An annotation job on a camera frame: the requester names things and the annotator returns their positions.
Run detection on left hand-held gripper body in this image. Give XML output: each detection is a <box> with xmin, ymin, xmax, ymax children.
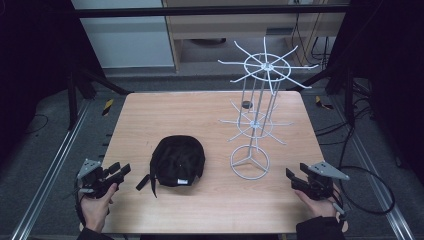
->
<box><xmin>76</xmin><ymin>158</ymin><xmax>122</xmax><ymax>200</ymax></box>

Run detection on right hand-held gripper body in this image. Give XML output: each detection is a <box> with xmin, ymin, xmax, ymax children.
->
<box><xmin>293</xmin><ymin>161</ymin><xmax>351</xmax><ymax>201</ymax></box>

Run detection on black cap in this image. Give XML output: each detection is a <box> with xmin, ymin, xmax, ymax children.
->
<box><xmin>135</xmin><ymin>134</ymin><xmax>206</xmax><ymax>199</ymax></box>

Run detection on white wire display rack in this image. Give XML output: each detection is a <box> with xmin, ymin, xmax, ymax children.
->
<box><xmin>217</xmin><ymin>36</ymin><xmax>320</xmax><ymax>181</ymax></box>

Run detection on person's right hand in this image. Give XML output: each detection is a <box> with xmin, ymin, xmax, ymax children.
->
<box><xmin>294</xmin><ymin>185</ymin><xmax>350</xmax><ymax>233</ymax></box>

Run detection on person's left hand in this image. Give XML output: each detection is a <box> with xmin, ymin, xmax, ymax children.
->
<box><xmin>80</xmin><ymin>182</ymin><xmax>119</xmax><ymax>234</ymax></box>

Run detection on yellow black striped tape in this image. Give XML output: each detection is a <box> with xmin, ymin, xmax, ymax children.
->
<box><xmin>315</xmin><ymin>95</ymin><xmax>334</xmax><ymax>111</ymax></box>
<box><xmin>101</xmin><ymin>98</ymin><xmax>115</xmax><ymax>117</ymax></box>

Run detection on black metal stand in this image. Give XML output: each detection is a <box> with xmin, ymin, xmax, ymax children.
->
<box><xmin>65</xmin><ymin>64</ymin><xmax>134</xmax><ymax>132</ymax></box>
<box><xmin>289</xmin><ymin>64</ymin><xmax>357</xmax><ymax>128</ymax></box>

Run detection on white cabinet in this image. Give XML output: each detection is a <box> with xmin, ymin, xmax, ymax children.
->
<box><xmin>70</xmin><ymin>0</ymin><xmax>176</xmax><ymax>70</ymax></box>

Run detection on wooden shelf unit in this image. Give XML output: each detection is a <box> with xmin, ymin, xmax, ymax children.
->
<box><xmin>162</xmin><ymin>0</ymin><xmax>351</xmax><ymax>73</ymax></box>

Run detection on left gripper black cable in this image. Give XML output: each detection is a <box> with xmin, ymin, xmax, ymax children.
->
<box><xmin>73</xmin><ymin>185</ymin><xmax>88</xmax><ymax>228</ymax></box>

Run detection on aluminium floor rail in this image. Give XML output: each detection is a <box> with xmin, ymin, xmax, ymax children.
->
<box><xmin>331</xmin><ymin>96</ymin><xmax>418</xmax><ymax>240</ymax></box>
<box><xmin>9</xmin><ymin>99</ymin><xmax>93</xmax><ymax>240</ymax></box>

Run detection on black looped cable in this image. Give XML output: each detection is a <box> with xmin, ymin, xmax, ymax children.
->
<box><xmin>337</xmin><ymin>165</ymin><xmax>397</xmax><ymax>216</ymax></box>

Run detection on bundle of black cables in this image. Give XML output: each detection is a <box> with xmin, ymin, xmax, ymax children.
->
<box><xmin>314</xmin><ymin>78</ymin><xmax>379</xmax><ymax>147</ymax></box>

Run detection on thin black floor cable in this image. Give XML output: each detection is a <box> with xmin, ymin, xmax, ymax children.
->
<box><xmin>23</xmin><ymin>113</ymin><xmax>50</xmax><ymax>135</ymax></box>

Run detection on black hanging cables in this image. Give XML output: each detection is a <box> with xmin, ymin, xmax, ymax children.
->
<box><xmin>290</xmin><ymin>13</ymin><xmax>331</xmax><ymax>69</ymax></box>

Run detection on black horizontal frame bar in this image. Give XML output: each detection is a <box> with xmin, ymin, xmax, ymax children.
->
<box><xmin>68</xmin><ymin>3</ymin><xmax>349</xmax><ymax>18</ymax></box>

